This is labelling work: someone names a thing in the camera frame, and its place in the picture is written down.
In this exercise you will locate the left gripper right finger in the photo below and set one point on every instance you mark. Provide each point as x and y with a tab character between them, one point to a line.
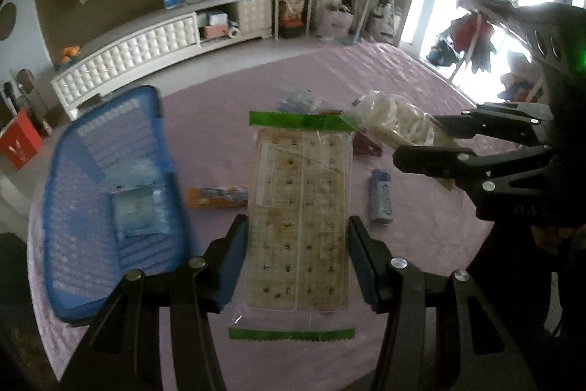
438	333

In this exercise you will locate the round wall decoration lower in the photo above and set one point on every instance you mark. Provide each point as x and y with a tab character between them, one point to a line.
8	18

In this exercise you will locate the white tufted tv cabinet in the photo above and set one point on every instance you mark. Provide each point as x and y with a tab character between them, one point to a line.
155	41

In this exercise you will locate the oranges on plate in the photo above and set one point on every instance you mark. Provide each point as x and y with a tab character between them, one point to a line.
69	53

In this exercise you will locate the clear grey biscuit bag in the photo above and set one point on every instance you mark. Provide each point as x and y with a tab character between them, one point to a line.
301	102

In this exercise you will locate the white pink shopping bag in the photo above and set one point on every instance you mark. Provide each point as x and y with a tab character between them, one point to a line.
335	23

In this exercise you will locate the white ring cookies bag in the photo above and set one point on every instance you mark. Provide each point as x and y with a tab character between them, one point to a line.
393	121

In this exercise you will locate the dark maroon snack packet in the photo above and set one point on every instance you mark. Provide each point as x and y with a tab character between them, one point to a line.
365	146

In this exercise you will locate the clothes drying rack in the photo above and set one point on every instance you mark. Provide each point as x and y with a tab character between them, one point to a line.
468	39

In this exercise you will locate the white roll in cabinet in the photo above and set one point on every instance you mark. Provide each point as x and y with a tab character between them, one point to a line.
233	32

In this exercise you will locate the clear blue candy bag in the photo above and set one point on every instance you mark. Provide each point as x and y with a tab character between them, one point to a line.
137	193

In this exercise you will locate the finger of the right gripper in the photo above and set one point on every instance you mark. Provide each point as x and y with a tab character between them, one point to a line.
519	123
490	181

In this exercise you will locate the orange long snack bar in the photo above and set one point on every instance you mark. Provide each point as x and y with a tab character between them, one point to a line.
217	197

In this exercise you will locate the small blue wafer packet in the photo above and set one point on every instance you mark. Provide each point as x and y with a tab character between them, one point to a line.
381	210

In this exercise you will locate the blue plastic basket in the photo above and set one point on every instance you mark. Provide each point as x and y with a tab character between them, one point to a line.
84	259

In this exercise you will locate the green edged cracker pack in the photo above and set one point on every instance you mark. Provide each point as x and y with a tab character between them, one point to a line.
295	282

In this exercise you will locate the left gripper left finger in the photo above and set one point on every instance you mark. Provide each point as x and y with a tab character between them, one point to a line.
121	348

